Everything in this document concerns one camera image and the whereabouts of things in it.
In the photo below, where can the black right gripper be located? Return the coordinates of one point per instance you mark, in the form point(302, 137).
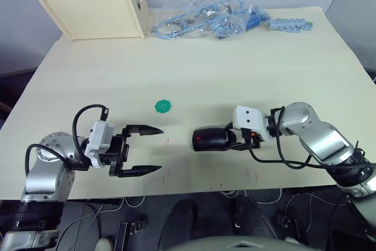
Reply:
point(245, 137)

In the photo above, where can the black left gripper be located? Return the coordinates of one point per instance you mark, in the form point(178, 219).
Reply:
point(119, 152)

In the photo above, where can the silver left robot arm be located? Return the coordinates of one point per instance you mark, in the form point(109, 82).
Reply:
point(44, 174)

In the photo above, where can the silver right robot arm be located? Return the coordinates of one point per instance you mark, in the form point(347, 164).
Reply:
point(323, 140)

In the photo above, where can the green round plastic disc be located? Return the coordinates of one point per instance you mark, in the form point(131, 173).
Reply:
point(163, 106)

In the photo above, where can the black flat bar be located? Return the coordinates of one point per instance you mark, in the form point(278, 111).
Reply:
point(120, 236)

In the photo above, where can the white shoe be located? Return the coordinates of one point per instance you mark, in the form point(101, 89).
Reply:
point(104, 244)

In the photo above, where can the grey-green robot body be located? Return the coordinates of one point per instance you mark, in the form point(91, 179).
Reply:
point(241, 244)

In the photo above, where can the blue plastic box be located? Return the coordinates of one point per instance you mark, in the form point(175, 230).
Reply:
point(256, 17)

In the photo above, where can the light blue connector strip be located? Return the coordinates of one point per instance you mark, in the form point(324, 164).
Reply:
point(289, 24)

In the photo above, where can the light wooden rack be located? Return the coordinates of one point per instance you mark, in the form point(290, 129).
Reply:
point(97, 13)

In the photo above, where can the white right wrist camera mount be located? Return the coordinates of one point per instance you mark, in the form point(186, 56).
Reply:
point(246, 117)

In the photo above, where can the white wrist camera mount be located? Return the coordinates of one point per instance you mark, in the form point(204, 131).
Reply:
point(246, 117)
point(98, 142)

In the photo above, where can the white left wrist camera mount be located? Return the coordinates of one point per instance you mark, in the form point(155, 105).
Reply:
point(98, 142)

